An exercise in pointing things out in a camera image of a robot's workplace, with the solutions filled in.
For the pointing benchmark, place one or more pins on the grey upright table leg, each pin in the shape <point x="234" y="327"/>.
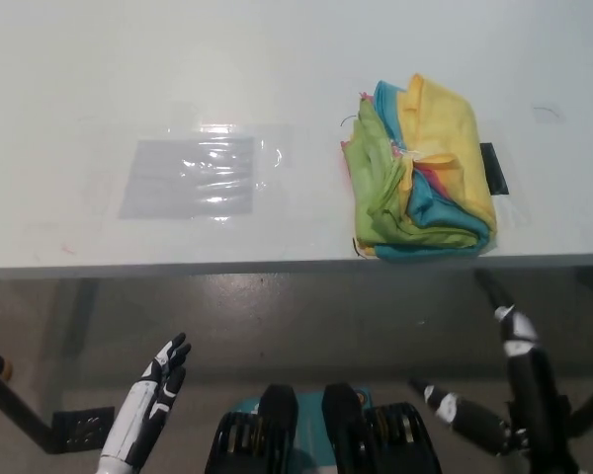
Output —
<point x="85" y="316"/>

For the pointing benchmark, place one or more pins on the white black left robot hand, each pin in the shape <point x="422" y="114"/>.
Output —
<point x="141" y="405"/>

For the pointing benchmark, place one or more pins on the clear plastic bag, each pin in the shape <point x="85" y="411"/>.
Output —
<point x="158" y="182"/>

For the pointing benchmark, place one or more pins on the clear plastic film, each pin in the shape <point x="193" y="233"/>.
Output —
<point x="272" y="158"/>

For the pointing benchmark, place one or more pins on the black tape strip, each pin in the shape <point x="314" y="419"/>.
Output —
<point x="494" y="170"/>

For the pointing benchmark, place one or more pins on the black teal robot torso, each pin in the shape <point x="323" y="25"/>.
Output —
<point x="336" y="429"/>

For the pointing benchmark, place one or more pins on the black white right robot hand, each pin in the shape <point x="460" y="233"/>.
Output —
<point x="529" y="380"/>

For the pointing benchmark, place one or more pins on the black perforated foot plate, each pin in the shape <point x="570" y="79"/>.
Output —
<point x="84" y="428"/>

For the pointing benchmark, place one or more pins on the teal microfibre cloth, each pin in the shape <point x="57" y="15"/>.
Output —
<point x="435" y="217"/>

